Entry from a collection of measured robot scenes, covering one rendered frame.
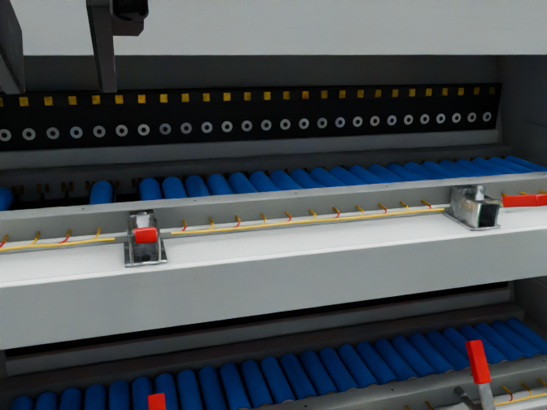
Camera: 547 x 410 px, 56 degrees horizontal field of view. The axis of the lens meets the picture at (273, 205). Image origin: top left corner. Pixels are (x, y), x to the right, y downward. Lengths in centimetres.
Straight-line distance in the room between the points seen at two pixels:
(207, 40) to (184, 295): 18
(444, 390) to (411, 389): 3
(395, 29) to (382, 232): 16
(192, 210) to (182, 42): 12
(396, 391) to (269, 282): 18
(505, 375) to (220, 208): 31
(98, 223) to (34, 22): 14
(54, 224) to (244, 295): 14
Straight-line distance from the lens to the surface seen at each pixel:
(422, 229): 43
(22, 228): 41
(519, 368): 57
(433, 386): 52
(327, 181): 48
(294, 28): 40
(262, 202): 41
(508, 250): 46
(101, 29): 20
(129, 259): 37
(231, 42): 39
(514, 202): 41
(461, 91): 63
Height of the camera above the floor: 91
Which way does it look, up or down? level
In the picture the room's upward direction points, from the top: 4 degrees counter-clockwise
